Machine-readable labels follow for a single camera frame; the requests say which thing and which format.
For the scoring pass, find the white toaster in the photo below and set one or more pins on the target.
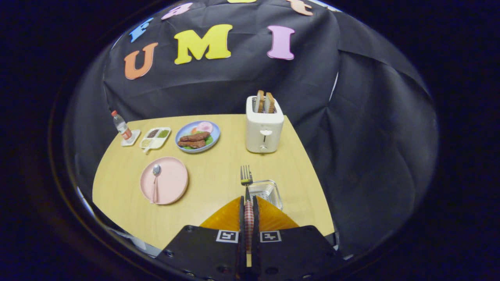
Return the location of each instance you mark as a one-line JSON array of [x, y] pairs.
[[263, 125]]

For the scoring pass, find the white square coaster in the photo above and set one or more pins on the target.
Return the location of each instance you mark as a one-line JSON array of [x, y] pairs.
[[134, 136]]

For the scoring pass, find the pile of yellow soybeans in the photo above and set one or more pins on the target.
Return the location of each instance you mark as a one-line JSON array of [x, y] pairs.
[[146, 143]]

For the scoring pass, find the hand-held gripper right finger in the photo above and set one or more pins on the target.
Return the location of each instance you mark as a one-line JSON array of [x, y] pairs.
[[256, 234]]

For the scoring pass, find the toast bread slice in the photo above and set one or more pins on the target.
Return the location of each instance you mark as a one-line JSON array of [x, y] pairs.
[[259, 101], [270, 103]]

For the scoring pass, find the pile of green beans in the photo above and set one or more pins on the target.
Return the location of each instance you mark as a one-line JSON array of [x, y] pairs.
[[163, 133]]

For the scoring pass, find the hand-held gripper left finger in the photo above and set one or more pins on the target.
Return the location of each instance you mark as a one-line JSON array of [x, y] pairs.
[[241, 234]]

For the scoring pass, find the clear plastic water bottle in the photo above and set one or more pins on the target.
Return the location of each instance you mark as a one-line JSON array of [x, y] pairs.
[[122, 125]]

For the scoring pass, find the blue food plate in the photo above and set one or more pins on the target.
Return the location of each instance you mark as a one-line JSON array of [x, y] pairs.
[[186, 129]]

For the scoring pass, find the pink round plate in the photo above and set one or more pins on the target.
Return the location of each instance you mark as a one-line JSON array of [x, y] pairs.
[[172, 179]]

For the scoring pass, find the brown meat strip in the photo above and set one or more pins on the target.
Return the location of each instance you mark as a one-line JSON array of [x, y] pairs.
[[195, 136], [191, 144]]

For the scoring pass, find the white divided tray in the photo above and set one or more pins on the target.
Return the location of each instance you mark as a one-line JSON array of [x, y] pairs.
[[156, 143]]

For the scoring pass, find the pile of dark beans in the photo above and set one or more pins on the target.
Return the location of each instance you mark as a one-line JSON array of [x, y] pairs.
[[152, 133]]

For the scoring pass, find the pink ham slice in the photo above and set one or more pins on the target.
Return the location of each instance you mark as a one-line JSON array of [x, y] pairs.
[[205, 127]]

